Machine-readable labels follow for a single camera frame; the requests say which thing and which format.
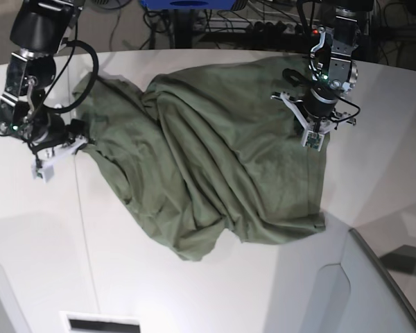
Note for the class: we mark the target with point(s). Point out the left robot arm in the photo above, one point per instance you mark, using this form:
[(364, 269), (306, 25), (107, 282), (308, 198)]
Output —
[(333, 70)]

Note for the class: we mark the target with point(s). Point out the green t-shirt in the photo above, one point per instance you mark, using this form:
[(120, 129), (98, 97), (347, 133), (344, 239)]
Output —
[(204, 150)]

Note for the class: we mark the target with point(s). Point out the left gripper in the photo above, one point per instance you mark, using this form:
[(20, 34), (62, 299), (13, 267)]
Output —
[(319, 102)]

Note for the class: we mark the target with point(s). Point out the black power strip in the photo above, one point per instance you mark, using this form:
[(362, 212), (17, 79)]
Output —
[(278, 27)]

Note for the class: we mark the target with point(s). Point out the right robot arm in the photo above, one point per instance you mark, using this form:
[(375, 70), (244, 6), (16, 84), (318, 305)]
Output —
[(41, 29)]

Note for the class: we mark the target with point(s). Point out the white slotted plate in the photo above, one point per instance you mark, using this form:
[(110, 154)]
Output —
[(98, 323)]

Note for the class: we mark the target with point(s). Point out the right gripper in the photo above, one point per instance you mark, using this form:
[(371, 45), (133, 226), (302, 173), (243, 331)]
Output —
[(49, 130)]

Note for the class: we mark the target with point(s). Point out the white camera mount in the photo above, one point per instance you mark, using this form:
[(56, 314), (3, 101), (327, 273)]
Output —
[(314, 130), (47, 154)]

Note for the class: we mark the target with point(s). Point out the blue box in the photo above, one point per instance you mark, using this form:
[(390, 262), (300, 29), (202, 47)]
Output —
[(188, 4)]

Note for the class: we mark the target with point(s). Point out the black table leg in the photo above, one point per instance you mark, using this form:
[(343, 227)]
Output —
[(183, 22)]

